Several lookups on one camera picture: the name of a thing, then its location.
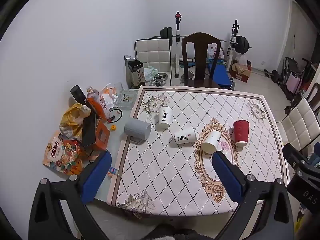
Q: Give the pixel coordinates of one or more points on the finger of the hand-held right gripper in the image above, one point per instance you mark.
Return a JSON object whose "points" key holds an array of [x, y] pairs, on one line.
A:
{"points": [[293, 153]]}

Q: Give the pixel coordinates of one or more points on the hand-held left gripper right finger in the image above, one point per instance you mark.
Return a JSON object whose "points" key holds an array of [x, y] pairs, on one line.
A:
{"points": [[228, 178]]}

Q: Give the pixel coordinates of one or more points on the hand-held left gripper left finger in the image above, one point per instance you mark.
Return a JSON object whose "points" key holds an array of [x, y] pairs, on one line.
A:
{"points": [[96, 180]]}

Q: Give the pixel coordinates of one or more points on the white printed paper cup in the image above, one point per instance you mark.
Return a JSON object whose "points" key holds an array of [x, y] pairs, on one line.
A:
{"points": [[165, 118], [185, 136], [211, 142]]}

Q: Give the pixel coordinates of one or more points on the red ribbed paper cup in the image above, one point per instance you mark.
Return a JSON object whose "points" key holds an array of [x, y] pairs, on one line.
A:
{"points": [[241, 133]]}

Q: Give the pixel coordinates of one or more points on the small blue packet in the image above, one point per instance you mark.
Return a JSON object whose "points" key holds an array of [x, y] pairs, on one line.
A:
{"points": [[112, 172]]}

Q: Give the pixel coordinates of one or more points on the white padded chair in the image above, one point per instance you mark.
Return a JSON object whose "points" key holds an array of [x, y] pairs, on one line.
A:
{"points": [[298, 125], [152, 53]]}

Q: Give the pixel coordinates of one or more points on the orange snack packet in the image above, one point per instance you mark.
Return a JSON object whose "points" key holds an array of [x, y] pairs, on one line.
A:
{"points": [[60, 155]]}

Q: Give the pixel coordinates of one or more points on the orange carton box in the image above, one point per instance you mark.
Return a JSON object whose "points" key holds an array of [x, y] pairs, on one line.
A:
{"points": [[102, 136]]}

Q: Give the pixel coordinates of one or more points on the orange bottle cap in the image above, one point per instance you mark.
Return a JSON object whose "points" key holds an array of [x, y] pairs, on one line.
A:
{"points": [[113, 128]]}

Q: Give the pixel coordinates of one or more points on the grey tape roll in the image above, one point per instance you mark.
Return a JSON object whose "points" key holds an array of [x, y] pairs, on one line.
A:
{"points": [[137, 129]]}

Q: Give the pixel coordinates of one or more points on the floral diamond-pattern table mat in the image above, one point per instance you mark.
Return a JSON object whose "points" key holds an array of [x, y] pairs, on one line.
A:
{"points": [[162, 172]]}

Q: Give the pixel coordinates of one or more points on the yellow plastic bag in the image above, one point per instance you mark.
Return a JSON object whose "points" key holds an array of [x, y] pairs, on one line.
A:
{"points": [[72, 117]]}

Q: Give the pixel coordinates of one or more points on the pink suitcase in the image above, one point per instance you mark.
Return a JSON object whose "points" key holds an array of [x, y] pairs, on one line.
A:
{"points": [[293, 83]]}

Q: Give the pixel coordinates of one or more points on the orange drink bottle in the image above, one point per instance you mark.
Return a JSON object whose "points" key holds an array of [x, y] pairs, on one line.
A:
{"points": [[98, 103]]}

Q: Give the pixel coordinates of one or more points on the dark cloth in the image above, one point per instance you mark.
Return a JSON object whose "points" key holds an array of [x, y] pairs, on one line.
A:
{"points": [[175, 233]]}

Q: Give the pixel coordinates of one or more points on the black dumbbell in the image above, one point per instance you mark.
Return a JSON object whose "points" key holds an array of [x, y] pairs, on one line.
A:
{"points": [[274, 75]]}

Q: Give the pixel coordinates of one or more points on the white and orange plastic bag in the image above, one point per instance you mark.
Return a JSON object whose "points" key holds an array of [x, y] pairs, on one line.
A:
{"points": [[108, 96]]}

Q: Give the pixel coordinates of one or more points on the glass ashtray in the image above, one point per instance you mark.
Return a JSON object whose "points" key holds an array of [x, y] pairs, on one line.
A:
{"points": [[126, 99]]}

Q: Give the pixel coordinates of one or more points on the black cylinder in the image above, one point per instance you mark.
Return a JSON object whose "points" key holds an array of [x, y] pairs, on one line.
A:
{"points": [[78, 95]]}

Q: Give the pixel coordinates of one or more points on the black folding cart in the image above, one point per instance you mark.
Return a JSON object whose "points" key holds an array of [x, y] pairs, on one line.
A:
{"points": [[287, 65]]}

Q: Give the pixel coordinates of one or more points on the cardboard box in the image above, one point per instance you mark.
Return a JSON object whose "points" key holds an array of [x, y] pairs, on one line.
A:
{"points": [[241, 72]]}

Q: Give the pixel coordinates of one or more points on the blue weight bench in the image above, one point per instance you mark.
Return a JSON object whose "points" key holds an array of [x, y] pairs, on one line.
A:
{"points": [[221, 76]]}

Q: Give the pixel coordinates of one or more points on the clear plastic bag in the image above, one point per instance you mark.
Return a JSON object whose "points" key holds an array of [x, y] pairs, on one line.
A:
{"points": [[242, 60]]}

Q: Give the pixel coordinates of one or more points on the black and white tea box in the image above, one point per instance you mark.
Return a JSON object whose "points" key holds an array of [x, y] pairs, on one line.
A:
{"points": [[136, 73]]}

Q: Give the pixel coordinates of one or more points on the metal bowl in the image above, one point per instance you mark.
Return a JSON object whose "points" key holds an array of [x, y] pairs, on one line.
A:
{"points": [[159, 78]]}

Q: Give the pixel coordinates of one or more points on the pale green plastic bag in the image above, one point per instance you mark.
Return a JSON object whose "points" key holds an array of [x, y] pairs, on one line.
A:
{"points": [[150, 73]]}

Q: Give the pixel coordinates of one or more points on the barbell with black plates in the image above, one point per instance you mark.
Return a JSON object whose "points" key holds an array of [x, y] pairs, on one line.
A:
{"points": [[242, 45]]}

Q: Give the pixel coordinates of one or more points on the dark wooden chair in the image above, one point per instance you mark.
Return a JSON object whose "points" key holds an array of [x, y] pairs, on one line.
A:
{"points": [[200, 55]]}

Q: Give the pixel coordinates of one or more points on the white red-print plastic bag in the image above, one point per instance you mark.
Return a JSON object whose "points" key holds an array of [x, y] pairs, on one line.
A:
{"points": [[215, 51]]}

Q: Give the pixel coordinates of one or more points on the white barbell rack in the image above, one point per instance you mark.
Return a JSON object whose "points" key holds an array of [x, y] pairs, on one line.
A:
{"points": [[177, 35]]}

